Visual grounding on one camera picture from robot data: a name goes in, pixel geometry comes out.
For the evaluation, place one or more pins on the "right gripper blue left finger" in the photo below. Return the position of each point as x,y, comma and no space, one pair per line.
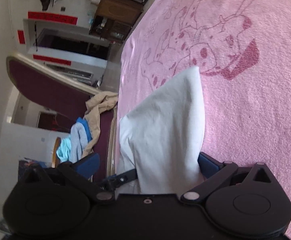
85,167

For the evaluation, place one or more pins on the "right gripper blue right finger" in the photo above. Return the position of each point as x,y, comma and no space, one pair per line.
216,174

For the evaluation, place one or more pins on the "grey white t-shirt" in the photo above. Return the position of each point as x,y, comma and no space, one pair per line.
162,137

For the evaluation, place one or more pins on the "turquoise garment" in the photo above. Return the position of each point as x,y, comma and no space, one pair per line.
64,150

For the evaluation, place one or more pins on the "light blue knit sweater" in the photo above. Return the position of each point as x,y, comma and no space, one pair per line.
80,136

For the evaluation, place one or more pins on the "round wooden table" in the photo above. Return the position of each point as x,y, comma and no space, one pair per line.
55,158

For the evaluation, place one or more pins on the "tan beige jacket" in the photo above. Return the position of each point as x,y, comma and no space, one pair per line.
98,104

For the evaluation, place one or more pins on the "maroon gold banquet chair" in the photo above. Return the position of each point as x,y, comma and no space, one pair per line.
67,97

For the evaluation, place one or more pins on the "pink blanket table cover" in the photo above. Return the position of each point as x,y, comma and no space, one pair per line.
243,50

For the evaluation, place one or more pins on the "wooden cabinet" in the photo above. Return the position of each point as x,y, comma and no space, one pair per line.
114,19

